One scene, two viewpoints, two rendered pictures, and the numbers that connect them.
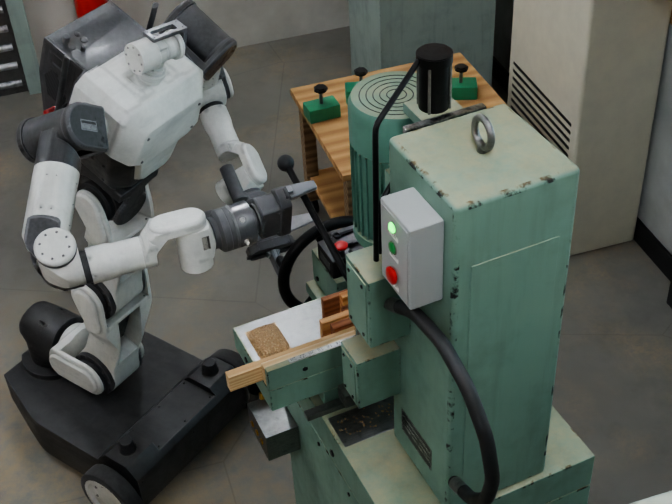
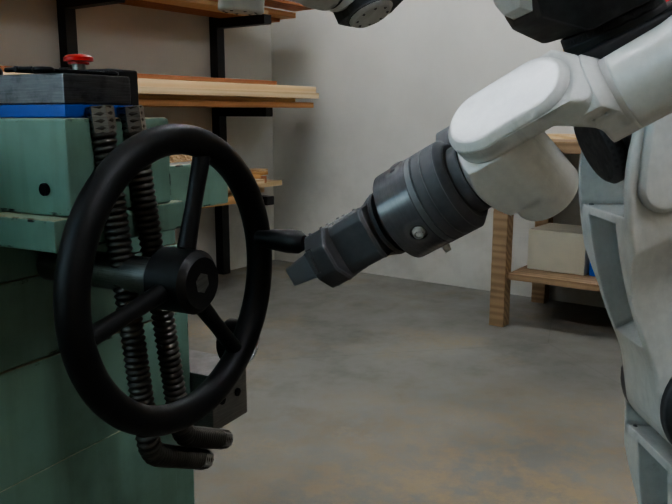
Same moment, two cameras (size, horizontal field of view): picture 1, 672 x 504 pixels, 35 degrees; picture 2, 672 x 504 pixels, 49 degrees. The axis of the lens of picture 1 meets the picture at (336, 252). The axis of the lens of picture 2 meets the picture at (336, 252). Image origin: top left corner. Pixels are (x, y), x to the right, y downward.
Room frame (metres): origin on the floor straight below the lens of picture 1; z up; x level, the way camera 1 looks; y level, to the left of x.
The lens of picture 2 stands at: (2.58, -0.31, 0.96)
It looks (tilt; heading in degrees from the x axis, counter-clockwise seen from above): 11 degrees down; 141
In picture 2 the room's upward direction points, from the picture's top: straight up
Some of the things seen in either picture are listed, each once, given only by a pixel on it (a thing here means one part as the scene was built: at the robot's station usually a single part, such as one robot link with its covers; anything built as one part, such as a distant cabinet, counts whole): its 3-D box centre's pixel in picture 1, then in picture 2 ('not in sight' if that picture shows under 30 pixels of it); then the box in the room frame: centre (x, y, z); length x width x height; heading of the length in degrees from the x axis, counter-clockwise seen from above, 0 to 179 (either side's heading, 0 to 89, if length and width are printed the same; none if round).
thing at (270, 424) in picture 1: (272, 426); (197, 387); (1.68, 0.17, 0.58); 0.12 x 0.08 x 0.08; 23
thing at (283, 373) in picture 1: (400, 331); not in sight; (1.61, -0.12, 0.93); 0.60 x 0.02 x 0.06; 113
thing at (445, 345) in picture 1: (441, 410); not in sight; (1.21, -0.16, 1.12); 0.33 x 0.05 x 0.36; 23
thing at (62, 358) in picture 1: (97, 354); not in sight; (2.26, 0.71, 0.28); 0.21 x 0.20 x 0.13; 53
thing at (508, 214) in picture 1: (475, 320); not in sight; (1.38, -0.24, 1.16); 0.22 x 0.22 x 0.72; 23
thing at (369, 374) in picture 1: (370, 367); not in sight; (1.42, -0.05, 1.02); 0.09 x 0.07 x 0.12; 113
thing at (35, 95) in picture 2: (349, 246); (75, 89); (1.82, -0.03, 0.99); 0.13 x 0.11 x 0.06; 113
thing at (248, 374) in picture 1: (351, 337); not in sight; (1.60, -0.02, 0.92); 0.55 x 0.02 x 0.04; 113
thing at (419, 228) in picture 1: (411, 248); not in sight; (1.30, -0.12, 1.40); 0.10 x 0.06 x 0.16; 23
